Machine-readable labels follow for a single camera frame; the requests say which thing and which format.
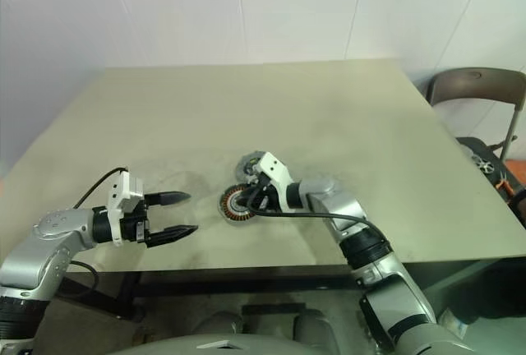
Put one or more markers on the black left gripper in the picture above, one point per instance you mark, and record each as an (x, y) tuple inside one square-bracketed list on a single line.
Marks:
[(135, 223)]

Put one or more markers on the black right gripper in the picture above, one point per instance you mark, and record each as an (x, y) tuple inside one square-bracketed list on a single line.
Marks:
[(267, 199)]

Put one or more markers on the silver metal motor lid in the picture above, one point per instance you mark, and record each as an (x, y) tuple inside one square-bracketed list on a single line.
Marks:
[(244, 162)]

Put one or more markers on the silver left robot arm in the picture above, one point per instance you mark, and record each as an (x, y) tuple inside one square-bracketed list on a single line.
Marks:
[(53, 227)]

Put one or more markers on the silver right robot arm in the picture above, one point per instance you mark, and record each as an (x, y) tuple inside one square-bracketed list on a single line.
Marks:
[(337, 203)]

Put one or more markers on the grey motor housing copper windings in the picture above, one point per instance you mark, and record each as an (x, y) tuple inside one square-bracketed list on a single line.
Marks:
[(226, 207)]

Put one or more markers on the small silver spoked wheel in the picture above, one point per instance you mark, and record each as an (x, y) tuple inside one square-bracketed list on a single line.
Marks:
[(484, 164)]

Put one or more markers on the grey rounded hump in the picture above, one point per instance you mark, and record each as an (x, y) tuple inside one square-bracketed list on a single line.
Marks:
[(310, 324), (220, 324)]

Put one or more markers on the grey robot torso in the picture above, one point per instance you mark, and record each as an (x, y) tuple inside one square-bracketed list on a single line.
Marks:
[(267, 347)]

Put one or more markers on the brown folding chair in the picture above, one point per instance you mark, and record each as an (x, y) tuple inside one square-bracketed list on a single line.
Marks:
[(472, 84)]

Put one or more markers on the black round object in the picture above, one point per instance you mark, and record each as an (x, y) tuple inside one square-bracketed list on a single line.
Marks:
[(521, 207)]

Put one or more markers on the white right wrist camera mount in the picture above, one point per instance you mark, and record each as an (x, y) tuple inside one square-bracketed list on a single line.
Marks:
[(274, 168)]

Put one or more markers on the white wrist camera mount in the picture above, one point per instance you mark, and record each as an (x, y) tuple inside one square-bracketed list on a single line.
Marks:
[(274, 168), (117, 199)]

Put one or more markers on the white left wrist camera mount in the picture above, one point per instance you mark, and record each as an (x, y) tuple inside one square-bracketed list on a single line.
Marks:
[(117, 199)]

